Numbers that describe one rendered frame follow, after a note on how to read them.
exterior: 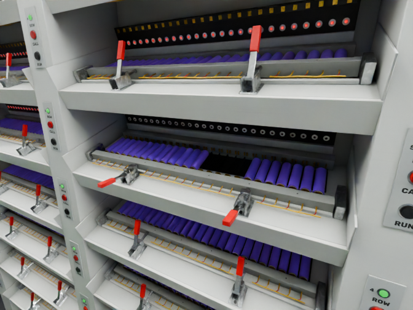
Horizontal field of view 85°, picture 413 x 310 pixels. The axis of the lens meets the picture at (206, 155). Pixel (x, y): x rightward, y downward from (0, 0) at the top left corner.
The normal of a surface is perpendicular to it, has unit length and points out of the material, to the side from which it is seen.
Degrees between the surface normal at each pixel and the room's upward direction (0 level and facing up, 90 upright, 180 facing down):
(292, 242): 110
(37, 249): 20
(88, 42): 90
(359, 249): 90
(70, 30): 90
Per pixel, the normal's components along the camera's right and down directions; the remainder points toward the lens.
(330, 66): -0.44, 0.57
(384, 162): -0.46, 0.25
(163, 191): -0.15, -0.81
